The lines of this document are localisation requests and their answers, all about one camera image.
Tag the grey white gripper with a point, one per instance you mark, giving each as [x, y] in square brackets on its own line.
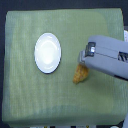
[107, 55]

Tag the golden bread roll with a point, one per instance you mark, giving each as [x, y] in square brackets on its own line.
[81, 73]

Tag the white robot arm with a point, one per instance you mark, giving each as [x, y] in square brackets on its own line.
[107, 55]

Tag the white round plate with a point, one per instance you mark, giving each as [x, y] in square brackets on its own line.
[47, 53]

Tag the green table cloth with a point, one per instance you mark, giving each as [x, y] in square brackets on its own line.
[32, 98]

